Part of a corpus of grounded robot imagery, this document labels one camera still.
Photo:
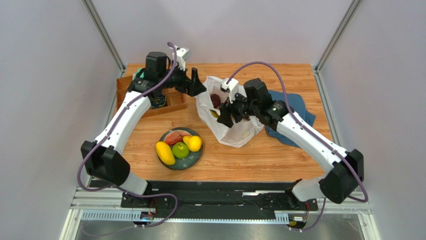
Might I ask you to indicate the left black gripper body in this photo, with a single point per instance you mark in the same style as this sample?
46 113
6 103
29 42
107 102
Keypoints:
178 81

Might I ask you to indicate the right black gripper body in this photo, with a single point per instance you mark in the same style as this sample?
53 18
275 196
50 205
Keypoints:
233 108

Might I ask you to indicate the white plastic bag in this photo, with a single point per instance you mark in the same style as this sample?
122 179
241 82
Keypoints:
240 133

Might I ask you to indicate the fake yellow pear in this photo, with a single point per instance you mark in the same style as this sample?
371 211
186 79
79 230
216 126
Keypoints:
194 142

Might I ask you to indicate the fake watermelon slice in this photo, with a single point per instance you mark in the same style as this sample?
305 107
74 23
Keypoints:
175 136

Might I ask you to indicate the fake green starfruit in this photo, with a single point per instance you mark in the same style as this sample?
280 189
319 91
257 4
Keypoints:
180 150

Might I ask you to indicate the fake yellow mango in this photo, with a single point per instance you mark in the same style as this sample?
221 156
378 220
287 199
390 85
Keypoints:
165 154

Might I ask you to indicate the fake dark red plum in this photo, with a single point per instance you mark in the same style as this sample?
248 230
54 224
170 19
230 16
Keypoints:
215 100

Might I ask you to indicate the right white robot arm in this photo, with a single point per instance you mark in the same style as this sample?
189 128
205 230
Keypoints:
343 169

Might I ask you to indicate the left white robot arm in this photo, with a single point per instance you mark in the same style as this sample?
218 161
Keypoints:
102 157

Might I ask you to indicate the wooden compartment tray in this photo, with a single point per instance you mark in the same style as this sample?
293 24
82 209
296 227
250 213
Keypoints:
170 100

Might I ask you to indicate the green white rolled socks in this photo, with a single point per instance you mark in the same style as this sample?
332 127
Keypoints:
139 74

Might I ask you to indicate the dark blue ceramic plate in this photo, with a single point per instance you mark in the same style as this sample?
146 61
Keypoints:
191 159

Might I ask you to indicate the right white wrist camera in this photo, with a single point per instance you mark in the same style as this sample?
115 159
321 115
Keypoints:
230 86

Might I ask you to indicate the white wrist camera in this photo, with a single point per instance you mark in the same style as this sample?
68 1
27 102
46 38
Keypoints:
182 54
230 86

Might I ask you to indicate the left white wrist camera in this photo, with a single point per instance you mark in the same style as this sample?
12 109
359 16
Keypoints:
182 54

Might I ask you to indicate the left aluminium frame post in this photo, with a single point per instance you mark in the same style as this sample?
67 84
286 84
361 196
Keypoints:
97 20

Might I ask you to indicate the aluminium frame post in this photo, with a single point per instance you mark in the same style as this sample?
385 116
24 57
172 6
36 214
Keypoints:
97 20
344 23

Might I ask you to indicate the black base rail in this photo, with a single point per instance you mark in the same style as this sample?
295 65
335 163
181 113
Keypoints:
230 200

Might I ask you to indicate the right aluminium frame post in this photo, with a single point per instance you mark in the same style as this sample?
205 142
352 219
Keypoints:
344 23

